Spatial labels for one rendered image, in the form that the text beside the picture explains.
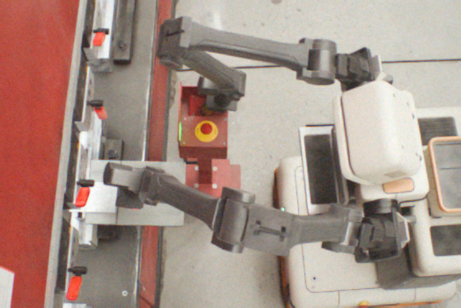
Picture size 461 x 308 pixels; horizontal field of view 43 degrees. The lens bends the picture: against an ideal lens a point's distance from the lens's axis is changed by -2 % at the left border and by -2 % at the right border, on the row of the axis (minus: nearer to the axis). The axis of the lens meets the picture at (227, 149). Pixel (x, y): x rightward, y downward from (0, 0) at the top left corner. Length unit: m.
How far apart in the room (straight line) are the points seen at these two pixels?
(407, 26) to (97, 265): 2.06
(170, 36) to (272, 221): 0.59
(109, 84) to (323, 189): 0.75
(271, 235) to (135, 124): 0.90
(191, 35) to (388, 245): 0.67
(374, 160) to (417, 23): 1.93
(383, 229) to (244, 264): 1.27
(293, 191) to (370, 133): 1.10
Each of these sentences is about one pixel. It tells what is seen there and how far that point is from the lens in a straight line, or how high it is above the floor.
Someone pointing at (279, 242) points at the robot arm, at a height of 1.55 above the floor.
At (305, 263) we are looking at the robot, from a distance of 2.36.
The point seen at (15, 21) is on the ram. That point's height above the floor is 1.76.
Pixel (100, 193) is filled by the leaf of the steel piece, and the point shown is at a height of 1.00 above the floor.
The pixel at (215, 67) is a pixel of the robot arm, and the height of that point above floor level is 1.12.
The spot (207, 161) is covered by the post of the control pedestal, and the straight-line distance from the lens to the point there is 2.29.
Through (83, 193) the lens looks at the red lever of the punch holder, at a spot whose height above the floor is 1.30.
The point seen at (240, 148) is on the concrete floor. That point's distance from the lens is 2.75.
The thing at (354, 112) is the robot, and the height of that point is 1.34.
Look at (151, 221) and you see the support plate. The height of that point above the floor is 1.00.
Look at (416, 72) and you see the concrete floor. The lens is 3.08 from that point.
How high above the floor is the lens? 2.59
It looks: 70 degrees down
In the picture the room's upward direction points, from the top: 4 degrees clockwise
